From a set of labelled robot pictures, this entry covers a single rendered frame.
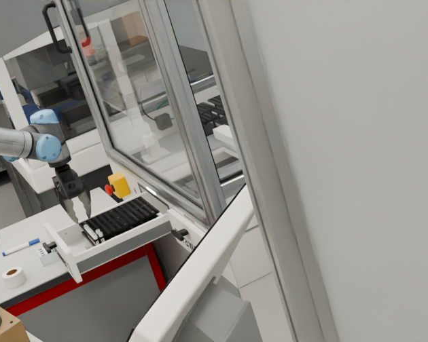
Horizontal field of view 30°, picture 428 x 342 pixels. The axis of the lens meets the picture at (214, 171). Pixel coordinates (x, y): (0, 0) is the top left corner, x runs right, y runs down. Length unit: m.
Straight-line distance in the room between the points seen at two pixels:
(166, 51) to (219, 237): 0.54
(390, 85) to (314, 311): 0.25
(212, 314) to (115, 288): 1.20
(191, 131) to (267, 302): 0.54
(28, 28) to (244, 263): 1.47
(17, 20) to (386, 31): 2.47
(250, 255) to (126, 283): 0.74
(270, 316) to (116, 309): 0.73
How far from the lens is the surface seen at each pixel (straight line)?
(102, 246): 2.44
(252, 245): 2.13
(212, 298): 1.61
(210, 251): 1.52
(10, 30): 3.19
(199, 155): 1.99
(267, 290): 2.20
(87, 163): 3.34
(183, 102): 1.95
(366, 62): 0.82
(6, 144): 2.23
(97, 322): 2.79
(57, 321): 2.75
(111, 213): 2.61
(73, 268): 2.41
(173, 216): 2.37
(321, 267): 0.86
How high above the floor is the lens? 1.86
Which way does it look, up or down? 21 degrees down
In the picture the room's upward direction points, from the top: 17 degrees counter-clockwise
